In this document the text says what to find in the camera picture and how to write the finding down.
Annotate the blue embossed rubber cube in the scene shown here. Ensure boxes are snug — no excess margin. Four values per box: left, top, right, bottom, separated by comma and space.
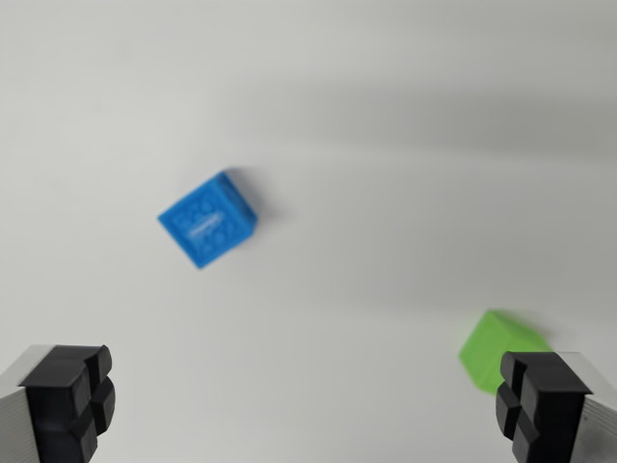
156, 169, 260, 270

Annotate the green embossed rubber cube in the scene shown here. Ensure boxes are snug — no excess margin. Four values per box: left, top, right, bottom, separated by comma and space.
457, 309, 553, 393

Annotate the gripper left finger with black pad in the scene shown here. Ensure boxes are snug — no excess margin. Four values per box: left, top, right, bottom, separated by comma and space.
0, 343, 117, 463

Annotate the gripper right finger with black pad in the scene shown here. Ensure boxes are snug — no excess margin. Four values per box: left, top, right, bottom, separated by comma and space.
495, 350, 617, 463

